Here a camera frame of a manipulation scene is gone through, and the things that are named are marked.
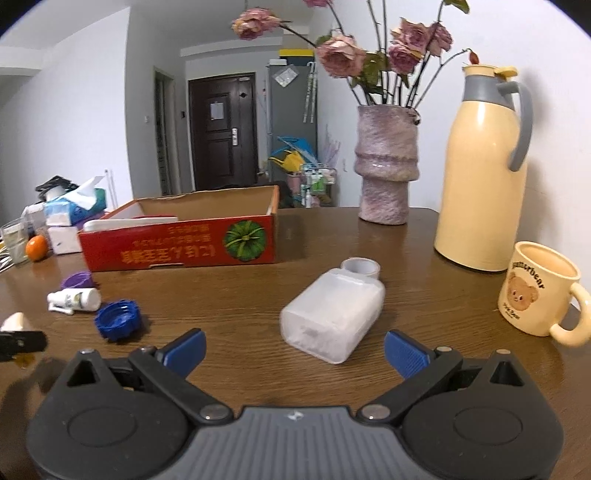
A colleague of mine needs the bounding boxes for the clear plastic food container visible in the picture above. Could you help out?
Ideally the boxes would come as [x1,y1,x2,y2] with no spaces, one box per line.
[21,203,49,236]

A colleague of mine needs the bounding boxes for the dark brown entrance door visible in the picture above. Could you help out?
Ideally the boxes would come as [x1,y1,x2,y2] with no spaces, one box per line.
[187,72,259,192]

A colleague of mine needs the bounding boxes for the blue tissue pack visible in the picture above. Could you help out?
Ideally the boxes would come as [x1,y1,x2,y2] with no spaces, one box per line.
[44,175,108,227]

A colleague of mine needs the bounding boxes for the metal trolley with bottles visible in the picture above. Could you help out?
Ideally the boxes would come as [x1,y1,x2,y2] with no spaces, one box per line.
[300,164,339,208]

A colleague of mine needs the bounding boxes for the purple tissue pack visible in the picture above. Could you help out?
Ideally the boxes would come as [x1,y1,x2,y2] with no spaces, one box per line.
[47,222,86,254]

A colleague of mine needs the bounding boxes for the translucent plastic bottle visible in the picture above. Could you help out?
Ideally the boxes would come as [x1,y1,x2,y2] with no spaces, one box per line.
[279,257,386,365]

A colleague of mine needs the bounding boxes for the blue bottle cap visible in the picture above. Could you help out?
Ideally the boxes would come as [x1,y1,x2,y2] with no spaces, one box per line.
[95,300,140,342]

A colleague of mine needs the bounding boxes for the yellow bear mug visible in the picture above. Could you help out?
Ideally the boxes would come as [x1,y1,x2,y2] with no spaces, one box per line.
[498,241,591,349]

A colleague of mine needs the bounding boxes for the purple bottle cap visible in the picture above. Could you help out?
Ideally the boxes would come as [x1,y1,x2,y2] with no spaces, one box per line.
[60,271,94,291]

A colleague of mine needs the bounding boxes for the dried pink roses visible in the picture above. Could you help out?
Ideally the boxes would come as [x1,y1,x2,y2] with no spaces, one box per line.
[231,0,478,108]

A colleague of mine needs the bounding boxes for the grey refrigerator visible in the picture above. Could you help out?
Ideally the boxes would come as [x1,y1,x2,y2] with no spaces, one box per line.
[265,62,319,185]

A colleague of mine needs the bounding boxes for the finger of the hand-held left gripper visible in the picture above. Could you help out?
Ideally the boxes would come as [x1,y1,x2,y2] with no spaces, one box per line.
[0,331,48,363]

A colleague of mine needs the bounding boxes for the white spray bottle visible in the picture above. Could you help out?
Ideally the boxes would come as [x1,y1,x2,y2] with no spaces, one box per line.
[47,287,102,316]

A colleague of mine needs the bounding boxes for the orange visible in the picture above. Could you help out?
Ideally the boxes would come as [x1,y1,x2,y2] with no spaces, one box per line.
[25,234,49,262]

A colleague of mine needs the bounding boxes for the yellow box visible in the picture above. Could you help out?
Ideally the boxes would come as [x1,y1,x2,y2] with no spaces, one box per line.
[279,47,316,65]

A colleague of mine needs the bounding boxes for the white cube power adapter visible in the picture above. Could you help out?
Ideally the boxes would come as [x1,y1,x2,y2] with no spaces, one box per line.
[0,312,34,334]

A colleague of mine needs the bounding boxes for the yellow bag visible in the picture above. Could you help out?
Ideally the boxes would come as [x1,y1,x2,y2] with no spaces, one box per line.
[269,152,305,172]

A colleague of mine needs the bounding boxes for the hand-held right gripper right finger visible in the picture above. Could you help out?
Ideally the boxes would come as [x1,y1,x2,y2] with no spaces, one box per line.
[355,330,543,426]

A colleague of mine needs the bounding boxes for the white folded umbrella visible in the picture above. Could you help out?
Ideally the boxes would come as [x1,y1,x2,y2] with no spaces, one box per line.
[302,62,319,124]

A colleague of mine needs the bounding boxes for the grey side door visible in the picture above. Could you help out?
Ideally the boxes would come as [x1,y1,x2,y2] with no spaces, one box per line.
[154,66,176,197]

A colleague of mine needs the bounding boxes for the yellow thermos jug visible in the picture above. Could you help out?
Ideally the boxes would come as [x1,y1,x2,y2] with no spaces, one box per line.
[434,65,534,273]

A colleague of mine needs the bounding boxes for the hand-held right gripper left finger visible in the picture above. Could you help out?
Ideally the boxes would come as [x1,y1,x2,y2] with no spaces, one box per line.
[60,329,234,426]

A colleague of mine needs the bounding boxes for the blue bag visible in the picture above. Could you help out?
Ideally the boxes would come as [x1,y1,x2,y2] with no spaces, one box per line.
[276,135,319,164]

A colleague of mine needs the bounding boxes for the clear glass cup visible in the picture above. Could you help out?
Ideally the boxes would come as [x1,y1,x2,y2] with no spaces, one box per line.
[0,217,31,266]

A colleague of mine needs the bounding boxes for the purple ceramic vase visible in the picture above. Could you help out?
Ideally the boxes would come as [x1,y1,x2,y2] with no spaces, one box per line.
[353,104,422,226]

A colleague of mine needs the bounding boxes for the red cardboard box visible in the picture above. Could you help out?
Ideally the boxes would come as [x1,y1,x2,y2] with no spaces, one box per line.
[78,185,281,273]

